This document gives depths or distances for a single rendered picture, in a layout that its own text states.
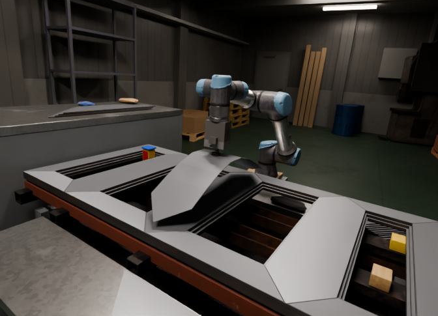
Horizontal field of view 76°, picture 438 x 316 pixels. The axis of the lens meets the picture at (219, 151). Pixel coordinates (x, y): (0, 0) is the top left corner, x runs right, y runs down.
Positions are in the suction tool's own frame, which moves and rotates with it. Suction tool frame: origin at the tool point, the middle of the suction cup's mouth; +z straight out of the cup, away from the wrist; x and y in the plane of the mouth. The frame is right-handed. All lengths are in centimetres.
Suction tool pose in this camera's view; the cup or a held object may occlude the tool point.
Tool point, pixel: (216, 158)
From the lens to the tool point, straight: 110.3
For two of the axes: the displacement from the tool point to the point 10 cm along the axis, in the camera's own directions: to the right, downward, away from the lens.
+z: -0.7, 9.6, 2.7
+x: 4.3, -2.2, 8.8
